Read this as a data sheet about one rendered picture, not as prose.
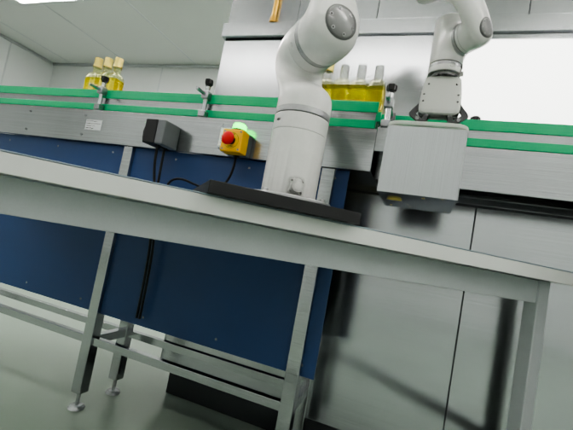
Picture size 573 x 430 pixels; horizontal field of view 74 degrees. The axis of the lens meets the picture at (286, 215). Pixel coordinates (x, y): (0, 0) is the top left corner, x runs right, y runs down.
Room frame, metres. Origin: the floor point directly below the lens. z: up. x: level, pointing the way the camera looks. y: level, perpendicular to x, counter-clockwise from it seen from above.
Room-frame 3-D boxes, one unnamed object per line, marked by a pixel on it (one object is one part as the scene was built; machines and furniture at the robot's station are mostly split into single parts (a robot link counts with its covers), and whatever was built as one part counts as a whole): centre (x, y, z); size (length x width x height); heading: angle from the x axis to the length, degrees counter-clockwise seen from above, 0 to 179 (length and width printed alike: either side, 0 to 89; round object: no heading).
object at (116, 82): (1.58, 0.82, 1.19); 0.06 x 0.06 x 0.28; 70
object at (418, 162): (0.95, -0.32, 0.92); 0.27 x 0.17 x 0.15; 160
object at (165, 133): (1.24, 0.46, 0.96); 0.08 x 0.08 x 0.08; 70
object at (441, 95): (0.96, -0.34, 1.14); 0.10 x 0.07 x 0.11; 70
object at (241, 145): (1.14, 0.19, 0.96); 0.07 x 0.07 x 0.07; 70
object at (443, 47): (0.96, -0.34, 1.28); 0.09 x 0.08 x 0.13; 24
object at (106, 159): (1.43, 0.56, 0.84); 1.59 x 0.18 x 0.18; 70
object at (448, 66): (0.96, -0.34, 1.20); 0.09 x 0.08 x 0.03; 70
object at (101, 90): (1.38, 0.78, 1.11); 0.07 x 0.04 x 0.13; 160
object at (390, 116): (1.06, -0.24, 1.12); 0.17 x 0.03 x 0.12; 160
